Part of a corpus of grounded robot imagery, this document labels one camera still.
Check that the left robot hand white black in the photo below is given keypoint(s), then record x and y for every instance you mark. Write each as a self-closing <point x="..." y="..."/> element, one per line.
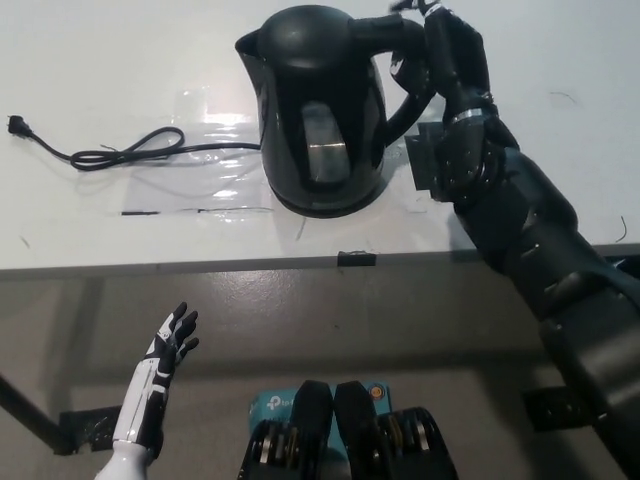
<point x="147" y="400"/>

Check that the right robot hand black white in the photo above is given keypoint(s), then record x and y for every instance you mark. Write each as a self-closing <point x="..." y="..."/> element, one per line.
<point x="460" y="60"/>

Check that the black electric kettle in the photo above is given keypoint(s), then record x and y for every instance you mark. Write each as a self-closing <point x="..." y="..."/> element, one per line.
<point x="320" y="85"/>

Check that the black kettle base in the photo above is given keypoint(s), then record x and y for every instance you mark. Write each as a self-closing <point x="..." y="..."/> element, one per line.
<point x="325" y="212"/>

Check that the black floor foot plate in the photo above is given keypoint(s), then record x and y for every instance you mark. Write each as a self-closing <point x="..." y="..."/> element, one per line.
<point x="92" y="430"/>
<point x="555" y="410"/>

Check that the black tape square marker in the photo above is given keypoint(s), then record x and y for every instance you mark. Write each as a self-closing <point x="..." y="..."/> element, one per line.
<point x="425" y="160"/>

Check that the black diagonal table leg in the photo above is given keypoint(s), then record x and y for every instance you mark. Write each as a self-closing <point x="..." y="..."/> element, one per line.
<point x="30" y="412"/>

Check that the teal tp-link box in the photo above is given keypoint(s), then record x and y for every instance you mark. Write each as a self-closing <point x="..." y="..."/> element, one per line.
<point x="275" y="402"/>

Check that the small black tape piece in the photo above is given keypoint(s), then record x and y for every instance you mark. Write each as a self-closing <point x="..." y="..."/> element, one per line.
<point x="356" y="259"/>

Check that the transparent plastic sheet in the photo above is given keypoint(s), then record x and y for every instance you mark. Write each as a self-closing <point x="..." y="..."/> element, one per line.
<point x="215" y="170"/>

